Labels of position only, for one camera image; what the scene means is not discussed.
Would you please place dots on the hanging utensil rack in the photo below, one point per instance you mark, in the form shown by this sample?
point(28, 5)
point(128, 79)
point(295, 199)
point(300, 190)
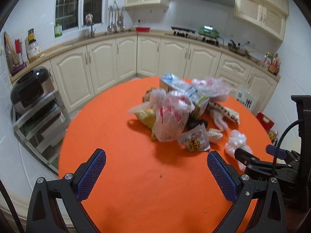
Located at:
point(115, 22)

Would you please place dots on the crumpled white plastic wrap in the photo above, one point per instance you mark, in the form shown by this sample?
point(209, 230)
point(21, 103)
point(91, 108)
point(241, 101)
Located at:
point(236, 140)

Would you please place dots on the red bowl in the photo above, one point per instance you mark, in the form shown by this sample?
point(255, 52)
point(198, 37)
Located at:
point(142, 29)

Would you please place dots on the clear pink plastic bag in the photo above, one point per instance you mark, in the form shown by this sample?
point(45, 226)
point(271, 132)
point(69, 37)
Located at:
point(214, 88)

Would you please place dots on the yellow white snack packet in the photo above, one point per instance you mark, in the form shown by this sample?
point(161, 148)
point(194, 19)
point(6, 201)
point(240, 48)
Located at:
point(195, 139)

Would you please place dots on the kitchen faucet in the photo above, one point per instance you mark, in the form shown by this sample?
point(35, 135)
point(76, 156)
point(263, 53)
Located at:
point(89, 22)

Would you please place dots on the purple utensil holder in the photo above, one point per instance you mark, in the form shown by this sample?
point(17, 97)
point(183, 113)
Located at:
point(16, 52)

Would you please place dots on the green electric cooker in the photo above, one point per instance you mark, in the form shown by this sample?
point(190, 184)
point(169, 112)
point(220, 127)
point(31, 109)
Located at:
point(208, 31)

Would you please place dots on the orange round table cloth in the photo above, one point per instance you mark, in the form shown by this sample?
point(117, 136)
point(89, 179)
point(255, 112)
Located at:
point(145, 186)

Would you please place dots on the large glass jar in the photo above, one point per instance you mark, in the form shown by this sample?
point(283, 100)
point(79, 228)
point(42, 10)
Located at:
point(32, 46)

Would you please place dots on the metal appliance stand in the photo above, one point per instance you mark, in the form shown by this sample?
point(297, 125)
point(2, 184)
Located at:
point(41, 129)

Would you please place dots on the pink white plastic bag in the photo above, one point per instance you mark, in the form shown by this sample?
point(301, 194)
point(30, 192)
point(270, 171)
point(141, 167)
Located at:
point(172, 111)

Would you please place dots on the white rice bag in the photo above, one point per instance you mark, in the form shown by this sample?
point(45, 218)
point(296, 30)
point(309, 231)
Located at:
point(247, 98)

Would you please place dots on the green dish soap bottle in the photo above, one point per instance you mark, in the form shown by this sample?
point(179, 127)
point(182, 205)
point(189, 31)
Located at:
point(58, 29)

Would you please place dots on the condiment bottles group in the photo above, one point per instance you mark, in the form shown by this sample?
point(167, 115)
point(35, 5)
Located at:
point(271, 63)

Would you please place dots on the black rice cooker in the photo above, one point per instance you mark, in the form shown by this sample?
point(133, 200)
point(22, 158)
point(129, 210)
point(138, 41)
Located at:
point(30, 88)

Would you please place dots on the window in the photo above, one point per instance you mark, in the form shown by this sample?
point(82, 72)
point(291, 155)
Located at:
point(70, 14)

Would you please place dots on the green yellow snack bag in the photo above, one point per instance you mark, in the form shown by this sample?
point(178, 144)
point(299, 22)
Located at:
point(146, 115)

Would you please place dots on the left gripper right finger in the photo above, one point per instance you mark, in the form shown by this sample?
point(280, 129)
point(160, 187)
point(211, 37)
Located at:
point(269, 214)

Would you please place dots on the gas stove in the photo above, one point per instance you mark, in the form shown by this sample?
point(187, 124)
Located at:
point(191, 34)

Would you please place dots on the lower cabinets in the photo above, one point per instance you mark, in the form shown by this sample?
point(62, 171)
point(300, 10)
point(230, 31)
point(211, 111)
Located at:
point(82, 70)

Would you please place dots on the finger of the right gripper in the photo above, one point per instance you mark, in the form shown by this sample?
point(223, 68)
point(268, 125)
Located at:
point(247, 161)
point(271, 150)

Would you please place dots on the steel wok pan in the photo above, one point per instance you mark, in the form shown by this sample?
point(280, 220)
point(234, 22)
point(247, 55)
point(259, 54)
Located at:
point(238, 49)

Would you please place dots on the blue milk carton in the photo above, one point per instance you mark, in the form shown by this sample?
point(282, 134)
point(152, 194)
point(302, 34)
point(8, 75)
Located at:
point(171, 82)

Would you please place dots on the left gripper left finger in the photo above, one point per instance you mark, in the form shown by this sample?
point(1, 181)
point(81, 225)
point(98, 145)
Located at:
point(44, 214)

